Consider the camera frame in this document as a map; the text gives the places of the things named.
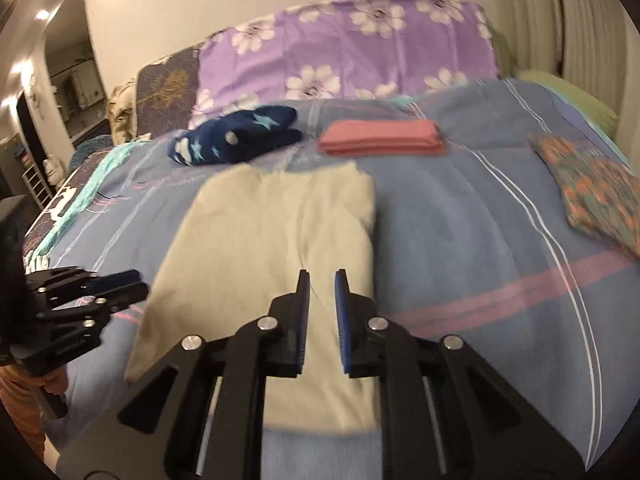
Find purple floral pillow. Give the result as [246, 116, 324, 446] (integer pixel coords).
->
[189, 0, 502, 130]

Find white shelf rack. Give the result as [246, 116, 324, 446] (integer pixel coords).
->
[20, 162, 53, 211]

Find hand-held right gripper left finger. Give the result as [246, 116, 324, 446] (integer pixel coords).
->
[57, 270, 311, 480]

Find navy star-print garment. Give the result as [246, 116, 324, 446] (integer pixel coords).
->
[167, 105, 303, 167]

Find pink folded cloth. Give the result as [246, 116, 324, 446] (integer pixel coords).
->
[317, 120, 447, 157]

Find beige cloth garment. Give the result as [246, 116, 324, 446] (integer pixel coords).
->
[124, 164, 378, 433]

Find blue striped blanket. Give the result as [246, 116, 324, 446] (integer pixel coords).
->
[22, 77, 640, 480]

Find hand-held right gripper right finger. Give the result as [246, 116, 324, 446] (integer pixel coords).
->
[334, 269, 587, 480]

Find green pillow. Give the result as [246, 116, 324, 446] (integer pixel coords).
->
[492, 30, 620, 136]

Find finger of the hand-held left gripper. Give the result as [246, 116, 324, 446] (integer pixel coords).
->
[25, 269, 143, 311]
[36, 282, 151, 348]

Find person's left forearm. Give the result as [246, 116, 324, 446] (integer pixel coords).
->
[0, 362, 68, 466]

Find orange floral patterned cloth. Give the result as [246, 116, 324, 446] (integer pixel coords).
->
[527, 131, 640, 262]

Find white figurine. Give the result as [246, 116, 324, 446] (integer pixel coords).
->
[44, 157, 65, 188]

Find teal fringed cloth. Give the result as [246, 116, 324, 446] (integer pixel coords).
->
[29, 140, 151, 263]

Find dark patterned pillow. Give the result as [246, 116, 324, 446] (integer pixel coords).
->
[136, 47, 202, 138]

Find tan crumpled cloth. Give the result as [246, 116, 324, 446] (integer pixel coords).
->
[106, 80, 141, 147]

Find white curtain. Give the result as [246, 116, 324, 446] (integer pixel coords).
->
[520, 0, 640, 133]

